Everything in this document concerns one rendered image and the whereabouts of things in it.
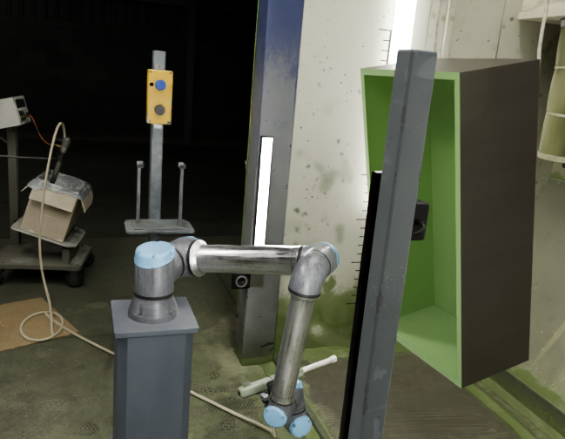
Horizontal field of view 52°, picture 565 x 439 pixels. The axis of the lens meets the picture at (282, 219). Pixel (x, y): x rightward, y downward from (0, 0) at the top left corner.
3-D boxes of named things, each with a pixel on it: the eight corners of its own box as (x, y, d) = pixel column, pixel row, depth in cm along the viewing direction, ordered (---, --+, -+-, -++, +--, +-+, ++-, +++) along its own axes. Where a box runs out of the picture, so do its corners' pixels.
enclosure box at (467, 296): (434, 304, 288) (428, 57, 249) (528, 360, 235) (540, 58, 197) (375, 325, 275) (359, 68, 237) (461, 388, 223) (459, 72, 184)
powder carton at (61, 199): (29, 208, 432) (44, 160, 425) (85, 227, 442) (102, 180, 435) (6, 227, 381) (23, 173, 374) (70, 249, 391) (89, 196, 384)
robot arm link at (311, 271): (321, 265, 189) (285, 436, 209) (333, 255, 201) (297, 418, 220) (290, 254, 193) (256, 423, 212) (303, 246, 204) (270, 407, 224)
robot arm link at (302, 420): (311, 411, 224) (314, 435, 226) (297, 400, 236) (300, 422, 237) (290, 419, 221) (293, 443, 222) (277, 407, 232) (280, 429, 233)
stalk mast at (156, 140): (155, 350, 327) (164, 51, 286) (156, 354, 321) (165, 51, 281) (144, 351, 325) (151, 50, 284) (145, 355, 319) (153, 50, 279)
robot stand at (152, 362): (112, 486, 220) (114, 333, 204) (109, 437, 248) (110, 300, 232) (191, 474, 230) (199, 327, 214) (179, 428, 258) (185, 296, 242)
